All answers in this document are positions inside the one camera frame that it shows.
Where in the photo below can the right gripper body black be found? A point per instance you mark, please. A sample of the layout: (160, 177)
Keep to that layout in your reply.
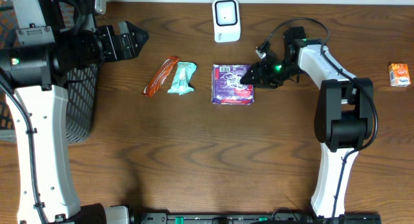
(278, 71)

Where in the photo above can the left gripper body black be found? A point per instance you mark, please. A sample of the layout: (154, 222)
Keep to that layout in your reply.
(110, 43)

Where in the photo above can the red purple snack bag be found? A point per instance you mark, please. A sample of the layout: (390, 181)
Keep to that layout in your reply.
(226, 86)

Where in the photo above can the orange brown snack bar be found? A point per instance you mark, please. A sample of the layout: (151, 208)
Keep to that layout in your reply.
(159, 78)

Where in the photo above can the teal snack packet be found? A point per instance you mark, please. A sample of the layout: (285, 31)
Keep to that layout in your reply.
(182, 77)

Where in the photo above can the orange juice carton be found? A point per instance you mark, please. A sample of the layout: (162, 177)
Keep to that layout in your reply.
(399, 75)

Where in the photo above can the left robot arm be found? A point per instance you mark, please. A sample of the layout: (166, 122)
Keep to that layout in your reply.
(57, 37)

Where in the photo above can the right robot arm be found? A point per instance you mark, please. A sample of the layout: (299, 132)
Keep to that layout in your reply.
(345, 121)

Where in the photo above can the grey plastic mesh basket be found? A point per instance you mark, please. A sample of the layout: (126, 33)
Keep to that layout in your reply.
(80, 107)

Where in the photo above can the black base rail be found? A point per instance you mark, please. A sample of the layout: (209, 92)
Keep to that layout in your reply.
(278, 217)

